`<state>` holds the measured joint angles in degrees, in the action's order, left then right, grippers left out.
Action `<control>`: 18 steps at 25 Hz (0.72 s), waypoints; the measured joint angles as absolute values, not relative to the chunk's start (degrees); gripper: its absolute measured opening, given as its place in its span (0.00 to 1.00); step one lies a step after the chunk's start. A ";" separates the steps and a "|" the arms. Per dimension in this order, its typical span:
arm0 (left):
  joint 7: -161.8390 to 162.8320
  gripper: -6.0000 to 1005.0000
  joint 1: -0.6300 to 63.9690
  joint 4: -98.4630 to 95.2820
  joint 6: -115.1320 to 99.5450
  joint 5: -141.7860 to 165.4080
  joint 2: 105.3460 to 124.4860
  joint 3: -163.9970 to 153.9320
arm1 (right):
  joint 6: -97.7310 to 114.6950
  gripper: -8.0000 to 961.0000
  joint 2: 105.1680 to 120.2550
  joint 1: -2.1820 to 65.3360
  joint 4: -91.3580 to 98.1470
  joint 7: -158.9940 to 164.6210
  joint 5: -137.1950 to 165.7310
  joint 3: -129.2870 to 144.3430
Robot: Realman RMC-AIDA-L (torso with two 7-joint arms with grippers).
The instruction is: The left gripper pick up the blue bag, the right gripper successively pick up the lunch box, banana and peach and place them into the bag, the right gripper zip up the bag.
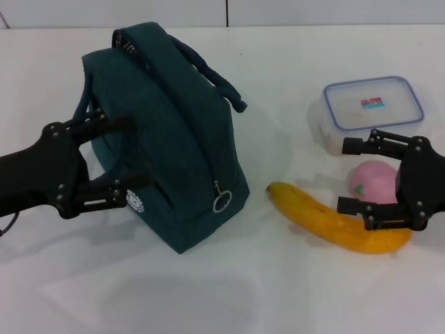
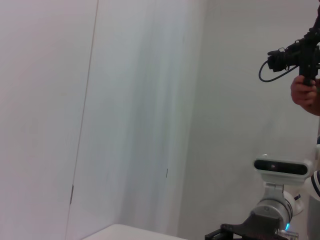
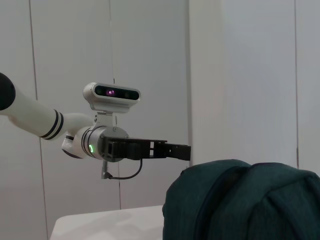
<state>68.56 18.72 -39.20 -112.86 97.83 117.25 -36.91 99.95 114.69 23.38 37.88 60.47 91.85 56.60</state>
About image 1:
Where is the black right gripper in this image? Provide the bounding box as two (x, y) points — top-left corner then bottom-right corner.
(336, 129), (445, 231)

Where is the pink toy peach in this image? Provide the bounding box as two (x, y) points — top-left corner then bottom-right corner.
(349, 160), (401, 205)

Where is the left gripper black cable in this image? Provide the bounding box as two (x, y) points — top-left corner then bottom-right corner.
(0, 211), (19, 238)

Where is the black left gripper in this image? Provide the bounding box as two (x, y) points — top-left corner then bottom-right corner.
(0, 110), (151, 220)

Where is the dark teal insulated lunch bag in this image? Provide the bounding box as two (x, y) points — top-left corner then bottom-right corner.
(71, 21), (250, 257)

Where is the yellow banana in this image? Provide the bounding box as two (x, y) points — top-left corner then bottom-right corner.
(266, 181), (412, 255)

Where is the clear blue-rimmed food container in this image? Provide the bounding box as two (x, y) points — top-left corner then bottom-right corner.
(307, 74), (426, 156)

